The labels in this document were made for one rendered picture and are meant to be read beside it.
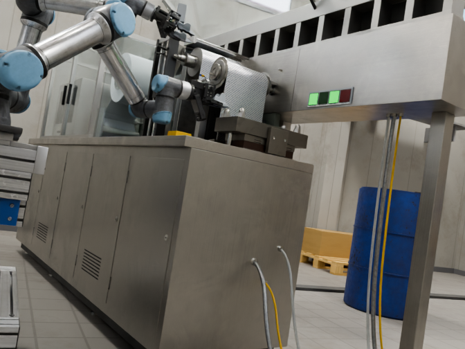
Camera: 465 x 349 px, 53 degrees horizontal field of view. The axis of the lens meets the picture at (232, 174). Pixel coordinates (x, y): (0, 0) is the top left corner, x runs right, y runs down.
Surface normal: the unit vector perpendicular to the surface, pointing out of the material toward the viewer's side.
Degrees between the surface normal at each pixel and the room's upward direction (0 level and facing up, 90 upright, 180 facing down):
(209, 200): 90
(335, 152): 90
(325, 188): 90
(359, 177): 90
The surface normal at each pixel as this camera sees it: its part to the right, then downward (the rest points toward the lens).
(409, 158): 0.44, 0.04
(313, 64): -0.80, -0.15
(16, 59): 0.70, 0.17
